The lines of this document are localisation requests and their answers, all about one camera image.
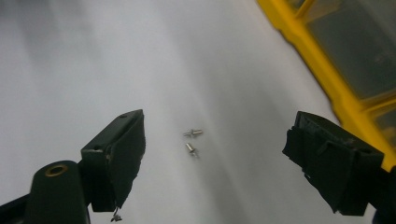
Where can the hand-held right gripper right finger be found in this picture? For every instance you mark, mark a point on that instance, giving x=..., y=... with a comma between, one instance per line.
x=333, y=161

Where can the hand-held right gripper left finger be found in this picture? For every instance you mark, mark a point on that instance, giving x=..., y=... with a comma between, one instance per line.
x=120, y=155

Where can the yellow parts organizer box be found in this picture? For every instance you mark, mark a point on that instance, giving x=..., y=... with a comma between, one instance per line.
x=308, y=53

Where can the small silver screw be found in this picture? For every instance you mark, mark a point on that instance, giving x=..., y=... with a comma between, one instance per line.
x=190, y=148
x=193, y=133

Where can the grid of clear plastic drawers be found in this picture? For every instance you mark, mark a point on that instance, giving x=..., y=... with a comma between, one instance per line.
x=351, y=53

